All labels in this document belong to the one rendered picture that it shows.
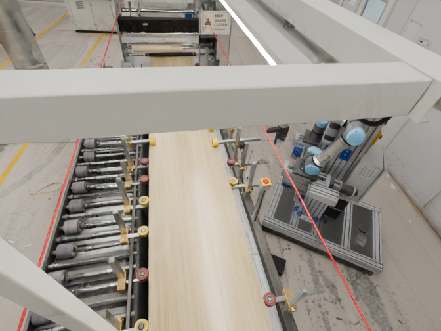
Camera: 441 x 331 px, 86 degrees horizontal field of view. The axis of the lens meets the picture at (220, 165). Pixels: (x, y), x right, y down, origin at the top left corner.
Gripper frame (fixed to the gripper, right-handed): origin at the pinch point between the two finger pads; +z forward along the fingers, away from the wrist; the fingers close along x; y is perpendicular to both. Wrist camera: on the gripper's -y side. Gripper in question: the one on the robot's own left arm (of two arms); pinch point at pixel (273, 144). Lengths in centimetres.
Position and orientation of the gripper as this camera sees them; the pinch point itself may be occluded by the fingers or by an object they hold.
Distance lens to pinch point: 200.2
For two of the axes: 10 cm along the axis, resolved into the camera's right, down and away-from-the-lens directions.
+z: -0.7, 6.9, 7.2
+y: 9.1, 3.4, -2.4
